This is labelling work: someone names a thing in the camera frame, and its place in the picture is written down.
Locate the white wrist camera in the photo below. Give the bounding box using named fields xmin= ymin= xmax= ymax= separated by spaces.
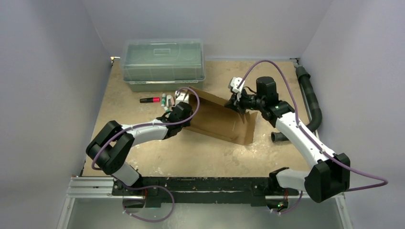
xmin=228 ymin=77 xmax=245 ymax=94
xmin=174 ymin=90 xmax=189 ymax=105

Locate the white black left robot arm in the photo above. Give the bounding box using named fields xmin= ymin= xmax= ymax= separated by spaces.
xmin=85 ymin=102 xmax=193 ymax=195

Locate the red black marker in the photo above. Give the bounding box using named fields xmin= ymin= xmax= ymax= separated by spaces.
xmin=139 ymin=97 xmax=160 ymax=103

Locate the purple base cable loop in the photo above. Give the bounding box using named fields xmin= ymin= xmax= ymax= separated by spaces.
xmin=122 ymin=186 xmax=176 ymax=223

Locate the clear plastic storage bin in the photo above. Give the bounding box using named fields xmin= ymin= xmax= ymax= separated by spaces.
xmin=120 ymin=38 xmax=205 ymax=92

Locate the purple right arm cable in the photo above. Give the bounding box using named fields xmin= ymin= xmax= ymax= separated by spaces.
xmin=237 ymin=60 xmax=389 ymax=193

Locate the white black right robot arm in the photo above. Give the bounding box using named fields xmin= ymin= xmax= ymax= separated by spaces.
xmin=225 ymin=76 xmax=350 ymax=203

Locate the brown cardboard box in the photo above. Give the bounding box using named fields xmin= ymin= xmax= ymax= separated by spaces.
xmin=186 ymin=87 xmax=258 ymax=146

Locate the black corrugated hose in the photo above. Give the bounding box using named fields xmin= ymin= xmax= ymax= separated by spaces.
xmin=270 ymin=64 xmax=323 ymax=144

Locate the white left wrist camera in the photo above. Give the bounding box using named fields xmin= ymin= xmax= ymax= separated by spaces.
xmin=174 ymin=90 xmax=189 ymax=105

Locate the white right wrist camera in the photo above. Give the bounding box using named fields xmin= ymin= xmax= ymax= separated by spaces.
xmin=228 ymin=77 xmax=245 ymax=94

